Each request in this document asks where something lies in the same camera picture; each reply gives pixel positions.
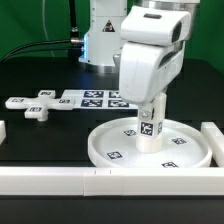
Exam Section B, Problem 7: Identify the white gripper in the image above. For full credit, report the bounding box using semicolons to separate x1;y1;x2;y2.
119;42;184;122

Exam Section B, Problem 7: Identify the white round table top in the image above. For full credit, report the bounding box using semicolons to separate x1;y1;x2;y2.
88;117;212;168

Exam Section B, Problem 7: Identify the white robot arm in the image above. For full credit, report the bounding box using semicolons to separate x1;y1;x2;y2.
80;0;200;123

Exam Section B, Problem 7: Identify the white marker plate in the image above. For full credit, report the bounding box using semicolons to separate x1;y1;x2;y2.
61;90;137;110

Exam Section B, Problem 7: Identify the white right fence bar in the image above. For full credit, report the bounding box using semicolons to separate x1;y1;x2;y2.
201;122;224;168

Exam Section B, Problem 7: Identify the white fence bar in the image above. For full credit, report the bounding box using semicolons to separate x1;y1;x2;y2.
201;122;224;168
0;167;224;196

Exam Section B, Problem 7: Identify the white front fence bar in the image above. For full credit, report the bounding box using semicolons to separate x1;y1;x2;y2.
0;167;224;196

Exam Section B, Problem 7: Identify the white cross-shaped table base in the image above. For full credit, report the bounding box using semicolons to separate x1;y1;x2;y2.
5;90;75;122

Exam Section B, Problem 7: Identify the white left fence block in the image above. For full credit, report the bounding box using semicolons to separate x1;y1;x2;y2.
0;120;6;145

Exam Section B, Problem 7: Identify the black cable connector post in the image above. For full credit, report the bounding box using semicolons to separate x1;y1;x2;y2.
68;0;79;44

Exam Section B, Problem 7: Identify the thin white cable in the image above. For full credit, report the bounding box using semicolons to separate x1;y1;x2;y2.
41;0;56;58

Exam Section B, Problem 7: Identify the black cable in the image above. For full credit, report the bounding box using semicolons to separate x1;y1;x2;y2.
0;39;84;63

